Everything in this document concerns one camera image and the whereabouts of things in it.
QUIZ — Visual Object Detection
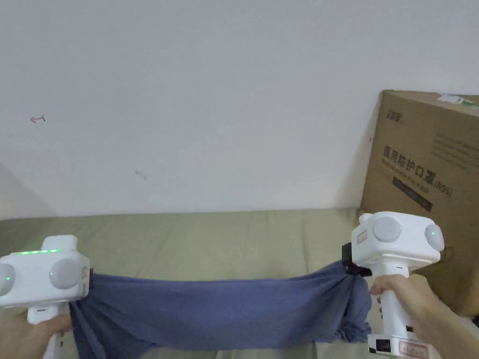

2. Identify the person's right forearm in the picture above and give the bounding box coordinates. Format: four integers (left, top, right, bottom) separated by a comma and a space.
421, 301, 479, 359

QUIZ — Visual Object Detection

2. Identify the person's left hand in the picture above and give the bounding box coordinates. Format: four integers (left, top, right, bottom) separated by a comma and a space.
0, 313, 73, 359

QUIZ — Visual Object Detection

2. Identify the dark blue shirt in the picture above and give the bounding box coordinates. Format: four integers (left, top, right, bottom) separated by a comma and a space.
68, 259, 372, 359

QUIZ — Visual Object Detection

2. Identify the person's right hand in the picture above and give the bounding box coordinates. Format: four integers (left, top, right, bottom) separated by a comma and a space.
368, 273, 450, 331

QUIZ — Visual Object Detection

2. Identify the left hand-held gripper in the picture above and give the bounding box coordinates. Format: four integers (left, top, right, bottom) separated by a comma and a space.
0, 235, 93, 359

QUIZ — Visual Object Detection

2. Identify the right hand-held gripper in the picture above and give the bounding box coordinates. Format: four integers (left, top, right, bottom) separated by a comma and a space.
342, 211, 445, 356

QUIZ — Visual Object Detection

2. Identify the brown cardboard carton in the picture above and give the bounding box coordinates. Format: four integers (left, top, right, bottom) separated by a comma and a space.
359, 89, 479, 318

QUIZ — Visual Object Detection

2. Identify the bed with beige sheet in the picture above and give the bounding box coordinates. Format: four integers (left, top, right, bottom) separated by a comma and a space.
0, 205, 479, 359

